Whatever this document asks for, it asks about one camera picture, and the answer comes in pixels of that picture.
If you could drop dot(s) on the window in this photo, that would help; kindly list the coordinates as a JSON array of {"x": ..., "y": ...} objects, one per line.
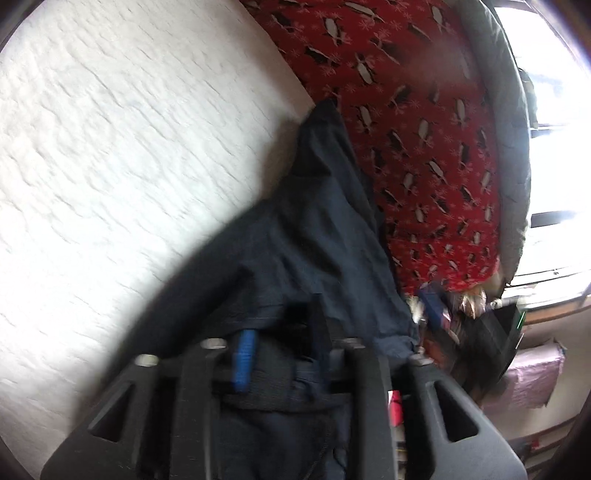
[{"x": 554, "y": 184}]

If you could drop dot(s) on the red penguin print blanket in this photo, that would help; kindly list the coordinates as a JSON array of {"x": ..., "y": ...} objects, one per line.
[{"x": 406, "y": 138}]

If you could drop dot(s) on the white quilted mattress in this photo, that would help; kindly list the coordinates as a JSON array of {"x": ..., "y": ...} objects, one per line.
[{"x": 115, "y": 161}]

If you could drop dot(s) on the wooden window sill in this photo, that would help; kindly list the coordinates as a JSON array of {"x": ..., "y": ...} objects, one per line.
[{"x": 554, "y": 311}]

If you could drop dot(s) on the dark navy garment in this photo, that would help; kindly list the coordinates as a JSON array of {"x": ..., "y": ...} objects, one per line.
[{"x": 314, "y": 221}]

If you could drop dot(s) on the grey duvet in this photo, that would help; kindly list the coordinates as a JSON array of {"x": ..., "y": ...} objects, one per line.
[{"x": 512, "y": 138}]

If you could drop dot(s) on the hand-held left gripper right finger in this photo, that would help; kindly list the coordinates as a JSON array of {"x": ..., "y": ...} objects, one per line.
[{"x": 364, "y": 392}]

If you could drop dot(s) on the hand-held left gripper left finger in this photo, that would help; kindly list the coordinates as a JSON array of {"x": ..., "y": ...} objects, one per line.
[{"x": 242, "y": 364}]

